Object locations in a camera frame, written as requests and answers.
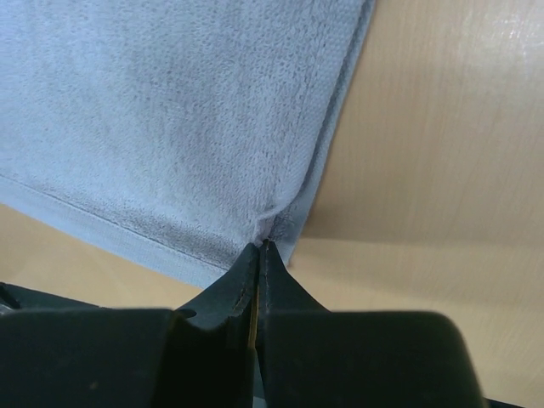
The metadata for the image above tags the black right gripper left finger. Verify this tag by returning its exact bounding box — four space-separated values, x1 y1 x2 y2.
1 245 258 407

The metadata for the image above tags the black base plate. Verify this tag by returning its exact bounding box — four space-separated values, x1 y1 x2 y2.
0 282 96 315

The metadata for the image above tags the grey cloth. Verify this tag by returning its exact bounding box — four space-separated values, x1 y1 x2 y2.
1 1 374 287

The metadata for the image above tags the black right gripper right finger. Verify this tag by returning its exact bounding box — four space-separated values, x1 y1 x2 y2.
256 241 485 407

